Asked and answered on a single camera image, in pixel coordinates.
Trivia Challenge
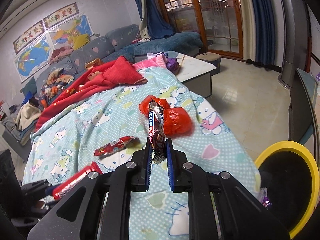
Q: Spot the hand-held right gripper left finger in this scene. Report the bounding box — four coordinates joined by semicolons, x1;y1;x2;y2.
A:
27;140;153;240

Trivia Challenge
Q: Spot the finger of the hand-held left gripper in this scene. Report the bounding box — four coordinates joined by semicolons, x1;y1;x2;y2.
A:
21;179;55;198

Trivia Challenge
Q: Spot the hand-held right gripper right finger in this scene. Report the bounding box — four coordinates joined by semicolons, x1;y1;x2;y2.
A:
165;138;290;240

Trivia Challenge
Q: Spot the brown chocolate bar wrapper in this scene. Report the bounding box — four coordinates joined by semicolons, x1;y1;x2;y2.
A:
147;99;167;165

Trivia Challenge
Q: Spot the red tube packet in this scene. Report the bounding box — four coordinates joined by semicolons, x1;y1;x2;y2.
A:
52;161;103;200

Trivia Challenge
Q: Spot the black bin with yellow rim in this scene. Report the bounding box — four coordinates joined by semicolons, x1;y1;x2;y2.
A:
254;141;320;239

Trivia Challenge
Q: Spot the red snack wrapper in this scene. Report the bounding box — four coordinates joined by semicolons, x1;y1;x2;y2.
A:
94;136;140;157

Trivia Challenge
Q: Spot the red plastic bag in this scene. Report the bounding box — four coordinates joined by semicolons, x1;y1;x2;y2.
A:
139;95;193;137

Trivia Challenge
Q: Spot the cartoon cat printed bedsheet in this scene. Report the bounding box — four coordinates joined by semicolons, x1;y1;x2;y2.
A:
22;67;262;240

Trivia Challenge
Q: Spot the beige cloth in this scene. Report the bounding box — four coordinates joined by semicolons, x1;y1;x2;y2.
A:
15;102;42;130

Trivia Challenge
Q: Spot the red blanket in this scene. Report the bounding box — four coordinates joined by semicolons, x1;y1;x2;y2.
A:
35;56;148;132

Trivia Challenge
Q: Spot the white top coffee table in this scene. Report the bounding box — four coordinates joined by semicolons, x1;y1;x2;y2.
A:
175;55;217;98

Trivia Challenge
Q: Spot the teal cushion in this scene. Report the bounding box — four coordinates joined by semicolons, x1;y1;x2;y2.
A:
20;76;38;98

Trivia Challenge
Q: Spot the purple snack wrapper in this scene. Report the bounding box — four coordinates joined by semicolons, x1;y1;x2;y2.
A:
259;189;273;212

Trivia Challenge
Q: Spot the purple bag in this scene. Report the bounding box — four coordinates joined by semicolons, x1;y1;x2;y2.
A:
166;57;180;74

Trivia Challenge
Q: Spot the pink cloth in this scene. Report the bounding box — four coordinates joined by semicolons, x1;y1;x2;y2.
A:
134;54;173;70

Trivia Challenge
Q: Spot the colourful crumpled blanket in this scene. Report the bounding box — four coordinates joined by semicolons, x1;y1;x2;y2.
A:
41;67;75;98

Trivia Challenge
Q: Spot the grey round ottoman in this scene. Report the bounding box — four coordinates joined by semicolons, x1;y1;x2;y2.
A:
195;52;222;67

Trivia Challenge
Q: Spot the gold gift box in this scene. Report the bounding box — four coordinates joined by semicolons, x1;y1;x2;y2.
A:
85;58;103;70

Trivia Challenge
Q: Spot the blue-grey sofa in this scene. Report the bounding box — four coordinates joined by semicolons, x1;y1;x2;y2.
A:
36;24;204;95

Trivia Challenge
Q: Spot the pile of reddish clothes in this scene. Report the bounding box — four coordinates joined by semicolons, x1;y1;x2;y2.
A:
51;46;73;63

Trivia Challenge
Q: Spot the black glass stand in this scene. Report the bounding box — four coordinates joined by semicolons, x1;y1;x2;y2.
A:
289;67;320;150

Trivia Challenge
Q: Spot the yellow pillow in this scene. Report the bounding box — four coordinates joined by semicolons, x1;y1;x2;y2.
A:
72;34;90;50

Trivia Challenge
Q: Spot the blue and beige curtain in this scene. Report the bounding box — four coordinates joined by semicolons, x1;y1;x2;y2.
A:
127;0;175;39

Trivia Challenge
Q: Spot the wooden glass sliding door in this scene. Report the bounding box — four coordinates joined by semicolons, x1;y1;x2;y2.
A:
150;0;244;59

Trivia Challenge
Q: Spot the blue and white curtain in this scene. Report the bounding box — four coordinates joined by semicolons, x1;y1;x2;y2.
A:
246;0;278;64

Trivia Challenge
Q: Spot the silver tower air conditioner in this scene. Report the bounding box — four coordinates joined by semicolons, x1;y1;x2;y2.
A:
276;0;313;89

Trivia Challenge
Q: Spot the world map wall poster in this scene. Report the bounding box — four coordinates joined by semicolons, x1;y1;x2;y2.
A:
14;36;50;83

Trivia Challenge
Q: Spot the long calligraphy wall banner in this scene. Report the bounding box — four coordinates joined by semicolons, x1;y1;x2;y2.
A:
13;22;47;54
44;2;80;28

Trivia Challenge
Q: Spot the country map wall poster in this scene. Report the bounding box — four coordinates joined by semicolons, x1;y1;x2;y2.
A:
49;14;94;47

